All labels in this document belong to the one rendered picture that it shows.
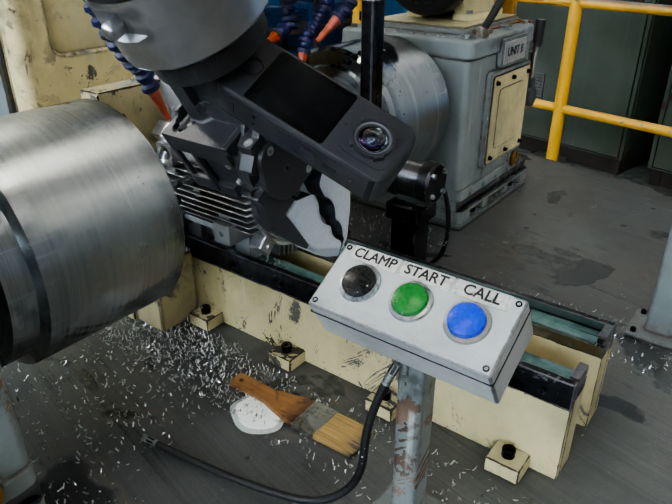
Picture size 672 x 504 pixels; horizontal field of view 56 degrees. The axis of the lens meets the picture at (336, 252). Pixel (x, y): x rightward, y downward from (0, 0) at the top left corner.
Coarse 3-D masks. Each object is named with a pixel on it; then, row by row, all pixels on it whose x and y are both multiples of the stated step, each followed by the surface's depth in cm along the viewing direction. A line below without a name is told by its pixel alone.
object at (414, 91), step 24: (336, 48) 100; (360, 48) 101; (384, 48) 104; (408, 48) 107; (336, 72) 101; (384, 72) 99; (408, 72) 103; (432, 72) 108; (384, 96) 98; (408, 96) 101; (432, 96) 106; (408, 120) 101; (432, 120) 107; (432, 144) 112
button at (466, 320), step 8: (464, 304) 49; (472, 304) 48; (456, 312) 48; (464, 312) 48; (472, 312) 48; (480, 312) 48; (448, 320) 48; (456, 320) 48; (464, 320) 48; (472, 320) 48; (480, 320) 47; (448, 328) 48; (456, 328) 48; (464, 328) 47; (472, 328) 47; (480, 328) 47; (456, 336) 48; (464, 336) 47; (472, 336) 47
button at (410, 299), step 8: (400, 288) 51; (408, 288) 51; (416, 288) 51; (424, 288) 51; (392, 296) 51; (400, 296) 51; (408, 296) 51; (416, 296) 50; (424, 296) 50; (392, 304) 51; (400, 304) 50; (408, 304) 50; (416, 304) 50; (424, 304) 50; (400, 312) 50; (408, 312) 50; (416, 312) 50
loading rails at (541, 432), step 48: (192, 240) 93; (240, 288) 91; (288, 288) 84; (288, 336) 88; (336, 336) 82; (576, 336) 72; (528, 384) 66; (576, 384) 63; (480, 432) 73; (528, 432) 69
